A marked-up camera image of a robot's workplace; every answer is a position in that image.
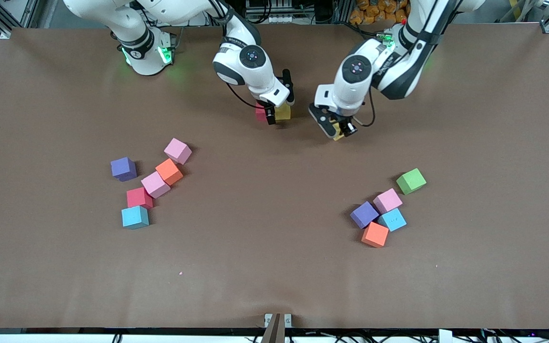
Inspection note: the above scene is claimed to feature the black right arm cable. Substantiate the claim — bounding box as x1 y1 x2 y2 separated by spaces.
208 0 262 110

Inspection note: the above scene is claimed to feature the green foam cube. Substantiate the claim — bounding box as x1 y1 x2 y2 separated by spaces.
396 168 427 195

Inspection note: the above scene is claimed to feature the pink foam cube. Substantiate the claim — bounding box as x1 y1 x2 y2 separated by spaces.
373 188 403 214
141 171 171 199
163 138 193 165

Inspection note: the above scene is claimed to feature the orange snack bag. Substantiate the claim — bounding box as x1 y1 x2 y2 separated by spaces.
349 0 408 25

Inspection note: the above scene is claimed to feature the orange foam cube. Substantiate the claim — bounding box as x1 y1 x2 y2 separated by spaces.
361 222 390 249
155 158 184 186

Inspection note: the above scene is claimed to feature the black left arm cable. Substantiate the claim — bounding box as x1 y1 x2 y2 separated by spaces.
358 88 376 127

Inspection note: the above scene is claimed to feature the white power strip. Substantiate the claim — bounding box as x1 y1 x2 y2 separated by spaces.
153 10 208 27

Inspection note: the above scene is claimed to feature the purple foam cube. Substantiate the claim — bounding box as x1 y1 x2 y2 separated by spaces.
350 201 380 229
110 157 138 182

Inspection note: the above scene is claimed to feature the brown table cover sheet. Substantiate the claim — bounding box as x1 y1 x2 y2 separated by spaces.
0 22 549 330

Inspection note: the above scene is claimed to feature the blue foam cube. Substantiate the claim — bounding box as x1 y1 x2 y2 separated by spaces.
121 205 150 230
378 208 407 232

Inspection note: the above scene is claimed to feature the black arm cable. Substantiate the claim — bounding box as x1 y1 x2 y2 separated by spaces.
358 88 376 127
208 0 262 110

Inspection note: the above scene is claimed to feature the metal table edge bracket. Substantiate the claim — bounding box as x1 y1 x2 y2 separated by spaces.
261 313 293 343

